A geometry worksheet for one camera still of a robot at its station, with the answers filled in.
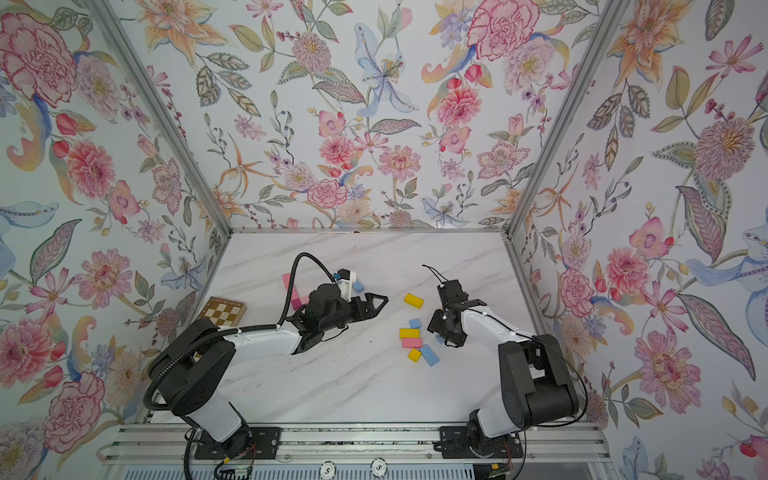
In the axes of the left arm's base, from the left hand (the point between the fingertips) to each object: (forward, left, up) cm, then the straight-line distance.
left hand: (385, 303), depth 84 cm
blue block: (-10, -13, -14) cm, 21 cm away
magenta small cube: (+9, +29, -15) cm, 34 cm away
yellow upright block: (-2, -8, -14) cm, 16 cm away
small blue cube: (+1, -10, -14) cm, 17 cm away
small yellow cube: (-10, -9, -13) cm, 18 cm away
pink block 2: (-5, -9, -15) cm, 18 cm away
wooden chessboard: (+4, +51, -12) cm, 52 cm away
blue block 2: (-5, -17, -13) cm, 22 cm away
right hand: (-1, -17, -12) cm, 21 cm away
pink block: (+19, +35, -14) cm, 42 cm away
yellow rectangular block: (+10, -10, -14) cm, 20 cm away
